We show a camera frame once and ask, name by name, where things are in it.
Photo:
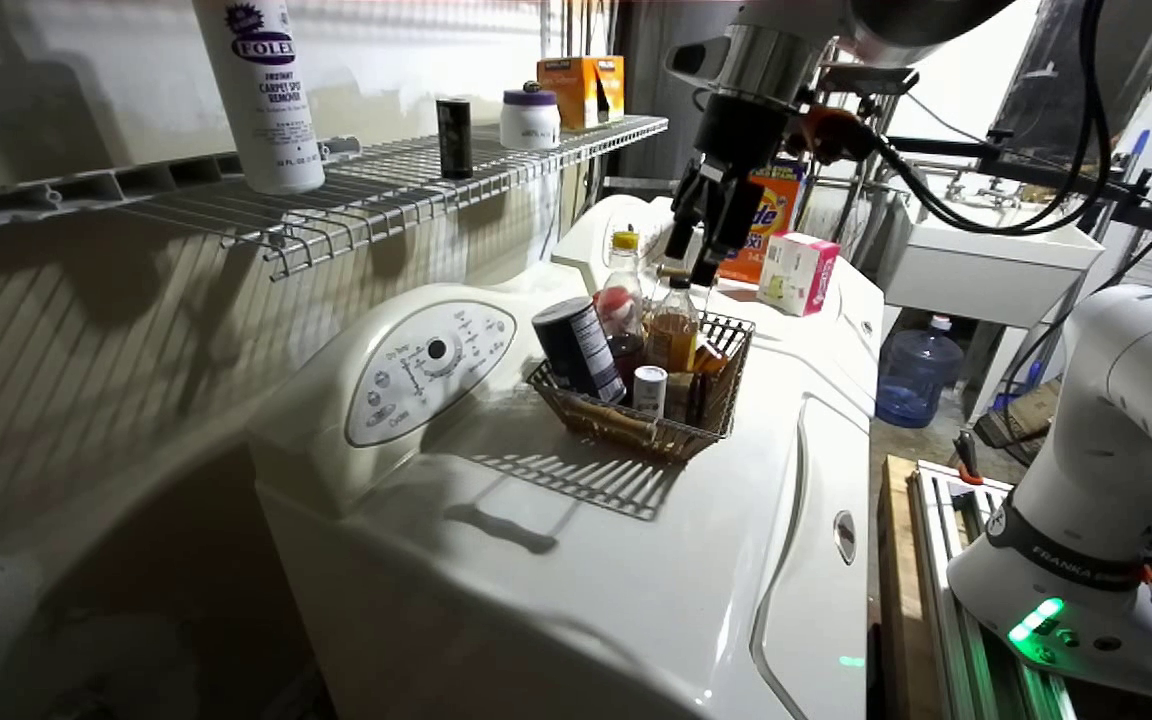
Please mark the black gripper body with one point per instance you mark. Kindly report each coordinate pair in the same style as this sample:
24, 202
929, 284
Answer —
747, 142

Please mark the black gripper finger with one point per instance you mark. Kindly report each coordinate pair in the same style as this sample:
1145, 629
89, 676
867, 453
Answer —
690, 215
731, 229

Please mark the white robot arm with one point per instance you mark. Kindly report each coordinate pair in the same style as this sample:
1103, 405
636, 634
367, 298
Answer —
1099, 441

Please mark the brown wicker basket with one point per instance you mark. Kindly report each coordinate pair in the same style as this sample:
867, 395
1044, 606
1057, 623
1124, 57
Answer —
642, 433

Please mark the orange detergent box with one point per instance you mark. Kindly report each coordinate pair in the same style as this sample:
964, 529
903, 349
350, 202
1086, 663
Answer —
772, 229

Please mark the pink and white box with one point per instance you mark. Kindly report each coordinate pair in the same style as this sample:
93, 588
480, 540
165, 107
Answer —
797, 272

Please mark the clear bottle yellow cap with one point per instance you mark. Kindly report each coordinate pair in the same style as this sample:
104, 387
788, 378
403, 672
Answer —
620, 261

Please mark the grey cylindrical tank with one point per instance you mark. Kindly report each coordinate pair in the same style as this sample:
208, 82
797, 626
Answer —
660, 82

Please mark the amber bottle black cap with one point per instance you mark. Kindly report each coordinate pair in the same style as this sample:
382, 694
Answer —
673, 341

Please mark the yellow cardboard box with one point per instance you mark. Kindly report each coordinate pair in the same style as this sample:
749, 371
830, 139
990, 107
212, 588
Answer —
613, 84

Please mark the dark glass jar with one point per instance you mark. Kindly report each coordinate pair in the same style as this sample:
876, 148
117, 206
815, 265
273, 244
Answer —
715, 387

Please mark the orange cardboard box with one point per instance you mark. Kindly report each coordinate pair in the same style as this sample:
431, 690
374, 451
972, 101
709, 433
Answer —
565, 89

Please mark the blue canister white lid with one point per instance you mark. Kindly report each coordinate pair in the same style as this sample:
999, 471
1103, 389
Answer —
579, 349

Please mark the white jar purple lid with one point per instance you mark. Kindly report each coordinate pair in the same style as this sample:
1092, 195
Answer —
530, 122

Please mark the blue water jug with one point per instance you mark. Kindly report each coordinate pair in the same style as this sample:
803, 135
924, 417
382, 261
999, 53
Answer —
917, 382

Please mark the black spray can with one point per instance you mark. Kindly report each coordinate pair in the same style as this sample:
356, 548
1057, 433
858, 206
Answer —
454, 142

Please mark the white chest appliance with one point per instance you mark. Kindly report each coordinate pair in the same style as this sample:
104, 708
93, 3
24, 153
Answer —
990, 272

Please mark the white washing machine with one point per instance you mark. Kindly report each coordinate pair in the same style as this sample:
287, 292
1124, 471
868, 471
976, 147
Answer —
539, 575

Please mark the black metal bar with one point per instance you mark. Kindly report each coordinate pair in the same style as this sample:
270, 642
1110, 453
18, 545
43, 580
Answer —
1138, 215

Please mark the large white spot-remover can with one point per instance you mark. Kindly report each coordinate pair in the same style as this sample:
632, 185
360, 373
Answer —
262, 122

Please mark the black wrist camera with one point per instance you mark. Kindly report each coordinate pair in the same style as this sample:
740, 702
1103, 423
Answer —
700, 60

